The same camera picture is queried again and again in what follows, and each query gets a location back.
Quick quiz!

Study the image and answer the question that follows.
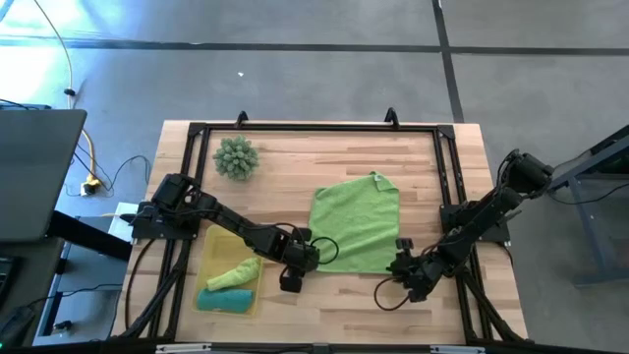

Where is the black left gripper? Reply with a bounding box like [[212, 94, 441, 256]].
[[275, 227, 323, 294]]

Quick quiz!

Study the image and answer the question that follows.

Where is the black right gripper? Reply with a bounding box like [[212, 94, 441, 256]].
[[385, 238, 437, 303]]

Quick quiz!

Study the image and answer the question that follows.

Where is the green microfiber towel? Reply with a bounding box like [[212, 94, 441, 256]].
[[307, 170, 401, 275]]

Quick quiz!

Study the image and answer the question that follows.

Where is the yellow-green microfiber towel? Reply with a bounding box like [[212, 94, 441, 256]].
[[205, 257, 262, 292]]

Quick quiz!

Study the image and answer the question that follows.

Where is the teal microfiber towel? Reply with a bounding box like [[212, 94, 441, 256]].
[[196, 287, 255, 315]]

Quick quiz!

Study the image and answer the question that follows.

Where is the yellow plastic basket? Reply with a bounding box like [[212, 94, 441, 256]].
[[190, 223, 265, 317]]

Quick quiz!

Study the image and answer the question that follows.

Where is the green spiky plant ball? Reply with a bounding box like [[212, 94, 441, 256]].
[[211, 135, 260, 181]]

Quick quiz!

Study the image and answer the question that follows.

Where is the white box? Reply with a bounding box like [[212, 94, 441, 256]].
[[107, 201, 140, 243]]

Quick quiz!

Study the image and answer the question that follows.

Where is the blue-grey metal desk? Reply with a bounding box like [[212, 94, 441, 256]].
[[540, 123, 629, 291]]

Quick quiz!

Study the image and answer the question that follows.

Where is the black computer mouse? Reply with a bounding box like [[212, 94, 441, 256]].
[[0, 305, 36, 349]]

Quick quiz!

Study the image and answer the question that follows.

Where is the black keyboard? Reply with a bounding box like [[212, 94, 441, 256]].
[[0, 254, 22, 310]]

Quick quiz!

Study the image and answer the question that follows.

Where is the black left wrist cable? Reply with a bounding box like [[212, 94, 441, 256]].
[[311, 236, 341, 266]]

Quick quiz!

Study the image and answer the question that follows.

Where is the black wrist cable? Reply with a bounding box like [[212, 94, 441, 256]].
[[372, 276, 412, 313], [311, 236, 341, 266]]

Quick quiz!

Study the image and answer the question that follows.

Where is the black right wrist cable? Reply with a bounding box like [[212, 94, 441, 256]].
[[372, 276, 412, 313]]

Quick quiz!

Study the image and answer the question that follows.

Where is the silver bracket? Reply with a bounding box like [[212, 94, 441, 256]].
[[154, 342, 213, 354], [429, 344, 487, 354]]

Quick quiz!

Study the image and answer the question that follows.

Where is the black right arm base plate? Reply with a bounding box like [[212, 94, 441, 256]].
[[438, 202, 512, 243]]

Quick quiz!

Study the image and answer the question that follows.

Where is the black metal table frame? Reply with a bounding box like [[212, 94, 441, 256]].
[[110, 106, 531, 354]]

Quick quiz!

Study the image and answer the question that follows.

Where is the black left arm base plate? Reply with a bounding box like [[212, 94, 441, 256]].
[[128, 199, 203, 242]]

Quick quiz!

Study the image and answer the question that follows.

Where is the black base cable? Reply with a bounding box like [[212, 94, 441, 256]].
[[124, 237, 157, 331]]

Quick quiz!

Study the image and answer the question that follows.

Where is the black cable under desk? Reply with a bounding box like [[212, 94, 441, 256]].
[[547, 149, 618, 207]]

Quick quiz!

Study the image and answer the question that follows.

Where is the black floor cable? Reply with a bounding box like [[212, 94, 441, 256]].
[[72, 149, 152, 199]]

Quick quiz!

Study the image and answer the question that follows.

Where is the yellow floor cable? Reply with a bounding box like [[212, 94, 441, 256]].
[[31, 0, 99, 188]]

